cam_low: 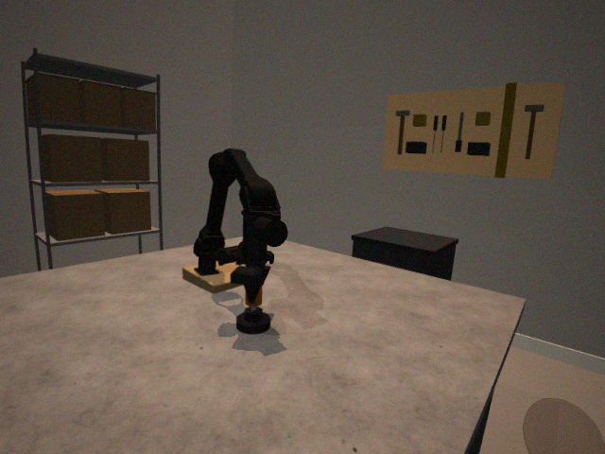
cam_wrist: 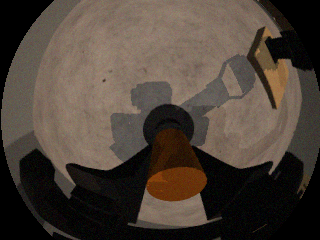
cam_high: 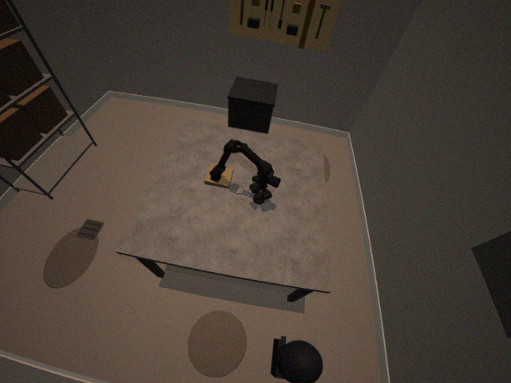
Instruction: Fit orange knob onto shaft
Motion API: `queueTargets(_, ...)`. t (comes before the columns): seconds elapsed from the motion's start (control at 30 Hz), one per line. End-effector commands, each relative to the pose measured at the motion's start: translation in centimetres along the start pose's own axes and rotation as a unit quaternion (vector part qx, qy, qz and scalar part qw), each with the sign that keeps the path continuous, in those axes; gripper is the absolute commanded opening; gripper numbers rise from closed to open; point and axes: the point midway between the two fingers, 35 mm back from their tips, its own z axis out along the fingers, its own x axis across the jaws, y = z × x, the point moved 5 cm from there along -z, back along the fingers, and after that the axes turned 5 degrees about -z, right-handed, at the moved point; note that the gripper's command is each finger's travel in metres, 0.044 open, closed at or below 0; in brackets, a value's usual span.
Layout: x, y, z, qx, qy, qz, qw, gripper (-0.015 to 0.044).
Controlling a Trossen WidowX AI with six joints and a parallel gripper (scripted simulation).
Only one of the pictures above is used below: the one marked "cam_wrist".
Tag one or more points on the orange tapered knob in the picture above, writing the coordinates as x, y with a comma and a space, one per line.
174, 173

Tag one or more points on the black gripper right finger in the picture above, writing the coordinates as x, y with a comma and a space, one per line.
224, 182

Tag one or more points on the black round pedestal with silver shaft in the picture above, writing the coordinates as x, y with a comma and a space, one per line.
167, 116

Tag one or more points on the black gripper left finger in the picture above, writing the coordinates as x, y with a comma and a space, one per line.
124, 184

